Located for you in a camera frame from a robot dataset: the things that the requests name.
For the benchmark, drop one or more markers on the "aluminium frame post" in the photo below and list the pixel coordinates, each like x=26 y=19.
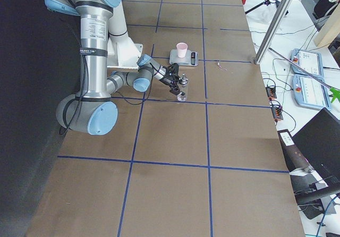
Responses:
x=280 y=13

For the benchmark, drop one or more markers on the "wooden board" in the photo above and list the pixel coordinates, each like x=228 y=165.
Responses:
x=330 y=30

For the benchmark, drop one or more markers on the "black laptop computer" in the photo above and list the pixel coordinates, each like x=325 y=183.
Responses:
x=318 y=140

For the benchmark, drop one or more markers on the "lower teach pendant tablet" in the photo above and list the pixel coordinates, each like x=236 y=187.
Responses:
x=309 y=93

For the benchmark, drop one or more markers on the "black box white label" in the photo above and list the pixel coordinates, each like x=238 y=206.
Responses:
x=294 y=158

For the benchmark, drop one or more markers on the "black camera tripod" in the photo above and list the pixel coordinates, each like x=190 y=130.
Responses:
x=266 y=3

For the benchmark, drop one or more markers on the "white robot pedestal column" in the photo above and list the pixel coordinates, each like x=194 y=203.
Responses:
x=122 y=51

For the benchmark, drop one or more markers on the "teach pendant tablet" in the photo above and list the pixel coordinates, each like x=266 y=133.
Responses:
x=309 y=61
x=309 y=93

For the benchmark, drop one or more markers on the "grabber stick green tip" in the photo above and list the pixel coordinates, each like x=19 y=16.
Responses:
x=334 y=90

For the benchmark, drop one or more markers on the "grey digital kitchen scale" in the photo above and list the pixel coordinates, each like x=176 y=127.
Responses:
x=190 y=59

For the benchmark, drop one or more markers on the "upper teach pendant tablet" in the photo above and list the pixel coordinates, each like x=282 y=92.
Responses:
x=309 y=61

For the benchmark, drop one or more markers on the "pink plastic cup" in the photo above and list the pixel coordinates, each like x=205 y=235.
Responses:
x=181 y=49

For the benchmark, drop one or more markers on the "orange connector board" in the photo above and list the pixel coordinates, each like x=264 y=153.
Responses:
x=277 y=113
x=271 y=92

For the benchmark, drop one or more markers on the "glass sauce bottle metal spout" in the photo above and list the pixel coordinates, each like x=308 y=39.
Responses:
x=183 y=86

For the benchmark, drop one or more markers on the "brown paper table cover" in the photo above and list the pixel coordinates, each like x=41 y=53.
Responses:
x=210 y=166

